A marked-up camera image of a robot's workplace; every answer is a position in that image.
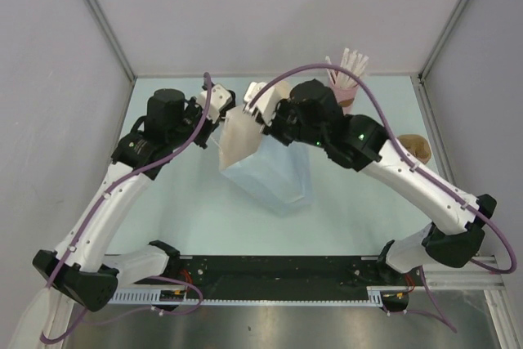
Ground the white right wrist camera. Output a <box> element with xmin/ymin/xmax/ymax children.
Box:
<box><xmin>244</xmin><ymin>82</ymin><xmax>283</xmax><ymax>126</ymax></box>

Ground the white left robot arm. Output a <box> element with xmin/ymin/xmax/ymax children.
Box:
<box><xmin>33</xmin><ymin>84</ymin><xmax>235</xmax><ymax>312</ymax></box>

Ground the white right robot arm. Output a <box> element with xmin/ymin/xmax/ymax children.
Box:
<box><xmin>254</xmin><ymin>79</ymin><xmax>496</xmax><ymax>284</ymax></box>

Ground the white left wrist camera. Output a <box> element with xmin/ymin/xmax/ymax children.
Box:
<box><xmin>206</xmin><ymin>84</ymin><xmax>233</xmax><ymax>123</ymax></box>

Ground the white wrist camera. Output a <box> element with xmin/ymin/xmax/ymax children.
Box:
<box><xmin>206</xmin><ymin>84</ymin><xmax>233</xmax><ymax>123</ymax></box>
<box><xmin>244</xmin><ymin>82</ymin><xmax>283</xmax><ymax>126</ymax></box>

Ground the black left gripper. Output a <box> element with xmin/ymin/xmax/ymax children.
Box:
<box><xmin>168</xmin><ymin>96</ymin><xmax>221</xmax><ymax>149</ymax></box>

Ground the pink straw holder cup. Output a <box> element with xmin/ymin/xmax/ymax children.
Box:
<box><xmin>329</xmin><ymin>78</ymin><xmax>359</xmax><ymax>114</ymax></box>

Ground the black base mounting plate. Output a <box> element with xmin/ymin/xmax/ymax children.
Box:
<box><xmin>161</xmin><ymin>255</ymin><xmax>422</xmax><ymax>302</ymax></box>

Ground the light blue paper bag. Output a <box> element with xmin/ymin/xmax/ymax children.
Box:
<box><xmin>218</xmin><ymin>106</ymin><xmax>313</xmax><ymax>215</ymax></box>

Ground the stack of brown paper cups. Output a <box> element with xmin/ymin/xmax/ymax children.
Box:
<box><xmin>272</xmin><ymin>81</ymin><xmax>293</xmax><ymax>100</ymax></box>

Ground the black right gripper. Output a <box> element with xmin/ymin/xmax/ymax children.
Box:
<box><xmin>257</xmin><ymin>95</ymin><xmax>328</xmax><ymax>147</ymax></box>

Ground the aluminium frame rail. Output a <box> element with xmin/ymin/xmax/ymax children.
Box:
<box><xmin>423</xmin><ymin>262</ymin><xmax>503</xmax><ymax>289</ymax></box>

